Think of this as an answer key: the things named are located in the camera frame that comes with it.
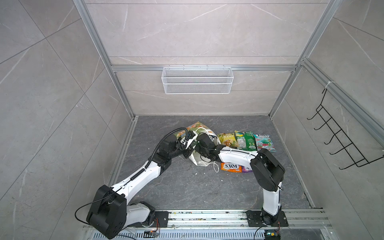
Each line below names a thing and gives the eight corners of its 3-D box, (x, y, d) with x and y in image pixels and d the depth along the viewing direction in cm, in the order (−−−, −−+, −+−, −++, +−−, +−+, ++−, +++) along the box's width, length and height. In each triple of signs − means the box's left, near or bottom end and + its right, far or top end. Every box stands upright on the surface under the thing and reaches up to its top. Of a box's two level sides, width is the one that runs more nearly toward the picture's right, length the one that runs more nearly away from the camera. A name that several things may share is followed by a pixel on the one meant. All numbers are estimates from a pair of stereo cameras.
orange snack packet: (220, 169, 93) (220, 167, 90) (220, 163, 95) (221, 161, 93) (240, 173, 91) (242, 171, 88) (240, 167, 94) (242, 165, 91)
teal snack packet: (257, 152, 101) (259, 149, 98) (252, 137, 109) (254, 134, 106) (273, 152, 101) (276, 149, 98) (268, 137, 109) (270, 134, 106)
